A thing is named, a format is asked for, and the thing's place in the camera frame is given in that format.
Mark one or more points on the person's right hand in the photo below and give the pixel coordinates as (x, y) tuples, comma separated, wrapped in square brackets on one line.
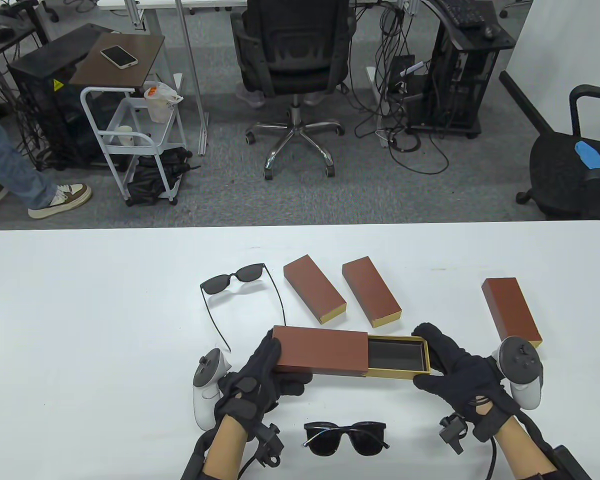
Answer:
[(472, 385)]

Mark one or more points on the person's left hand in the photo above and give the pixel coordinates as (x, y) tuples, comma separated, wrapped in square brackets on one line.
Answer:
[(252, 390)]

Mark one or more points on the brown sliding storage box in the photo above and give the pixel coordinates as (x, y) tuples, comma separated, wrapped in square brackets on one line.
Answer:
[(510, 310), (312, 285), (320, 350), (370, 290)]

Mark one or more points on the black sunglasses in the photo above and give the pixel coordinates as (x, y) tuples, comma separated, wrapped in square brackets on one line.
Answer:
[(367, 440), (217, 284)]

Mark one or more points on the black forearm sensor pack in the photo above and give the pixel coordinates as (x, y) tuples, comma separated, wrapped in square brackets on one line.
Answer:
[(567, 462), (192, 462)]

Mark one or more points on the person's left forearm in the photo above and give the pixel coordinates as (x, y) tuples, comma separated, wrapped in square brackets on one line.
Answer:
[(225, 450)]

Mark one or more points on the person's right forearm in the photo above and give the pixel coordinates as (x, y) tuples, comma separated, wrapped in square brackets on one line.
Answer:
[(522, 450)]

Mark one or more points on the white grey hand controller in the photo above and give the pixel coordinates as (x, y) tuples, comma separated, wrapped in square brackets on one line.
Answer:
[(202, 405), (520, 360)]

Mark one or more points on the black office chair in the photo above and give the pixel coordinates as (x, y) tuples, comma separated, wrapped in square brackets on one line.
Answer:
[(560, 170), (295, 55)]

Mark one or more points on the black bag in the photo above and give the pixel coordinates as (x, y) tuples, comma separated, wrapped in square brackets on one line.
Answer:
[(150, 180)]

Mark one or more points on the blue cloth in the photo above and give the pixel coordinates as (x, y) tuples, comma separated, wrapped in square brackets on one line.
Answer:
[(597, 157)]

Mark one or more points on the white paper cup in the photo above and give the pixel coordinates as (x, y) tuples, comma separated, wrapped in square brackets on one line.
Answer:
[(125, 136)]

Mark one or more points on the white utility cart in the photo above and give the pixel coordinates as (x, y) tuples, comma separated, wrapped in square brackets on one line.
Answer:
[(140, 117)]

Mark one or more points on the white plastic bag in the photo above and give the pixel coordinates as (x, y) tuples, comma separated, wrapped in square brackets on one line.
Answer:
[(160, 105)]

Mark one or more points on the black computer tower yellow sticker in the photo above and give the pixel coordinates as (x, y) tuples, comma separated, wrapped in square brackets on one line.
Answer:
[(45, 115)]

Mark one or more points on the black computer desk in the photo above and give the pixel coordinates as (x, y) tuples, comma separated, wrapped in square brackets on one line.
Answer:
[(500, 40)]

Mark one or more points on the brown side table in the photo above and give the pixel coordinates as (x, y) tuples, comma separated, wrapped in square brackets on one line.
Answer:
[(105, 75)]

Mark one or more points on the white partition panel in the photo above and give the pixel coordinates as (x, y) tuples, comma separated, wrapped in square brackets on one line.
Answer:
[(570, 50)]

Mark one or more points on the white smartphone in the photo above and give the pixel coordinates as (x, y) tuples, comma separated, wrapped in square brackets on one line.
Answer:
[(119, 56)]

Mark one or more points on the black keyboard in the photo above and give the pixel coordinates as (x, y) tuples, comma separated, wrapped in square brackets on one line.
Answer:
[(462, 12)]

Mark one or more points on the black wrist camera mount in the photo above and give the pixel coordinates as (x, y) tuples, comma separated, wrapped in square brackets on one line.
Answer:
[(452, 435), (270, 442)]

